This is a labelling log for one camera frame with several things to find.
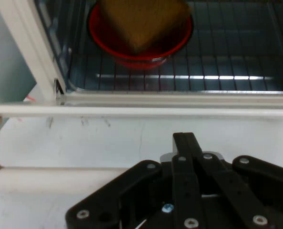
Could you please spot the red bowl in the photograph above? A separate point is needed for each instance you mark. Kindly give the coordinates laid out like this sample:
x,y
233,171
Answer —
x,y
103,35

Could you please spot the white glass oven door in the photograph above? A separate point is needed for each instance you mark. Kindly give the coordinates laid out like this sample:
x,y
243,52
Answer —
x,y
132,111

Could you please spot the white toaster oven body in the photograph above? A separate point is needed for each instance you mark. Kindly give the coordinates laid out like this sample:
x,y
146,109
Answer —
x,y
29,43

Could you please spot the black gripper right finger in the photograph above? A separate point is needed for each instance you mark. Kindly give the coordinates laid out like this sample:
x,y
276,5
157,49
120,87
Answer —
x,y
251,183

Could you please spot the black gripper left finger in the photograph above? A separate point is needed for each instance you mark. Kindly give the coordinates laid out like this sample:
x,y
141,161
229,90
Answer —
x,y
141,190

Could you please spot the brown toast slice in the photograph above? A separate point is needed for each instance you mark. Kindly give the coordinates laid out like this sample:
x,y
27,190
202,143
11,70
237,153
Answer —
x,y
144,23

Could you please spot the red tape strip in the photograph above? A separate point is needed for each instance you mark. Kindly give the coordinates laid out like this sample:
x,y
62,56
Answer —
x,y
30,98

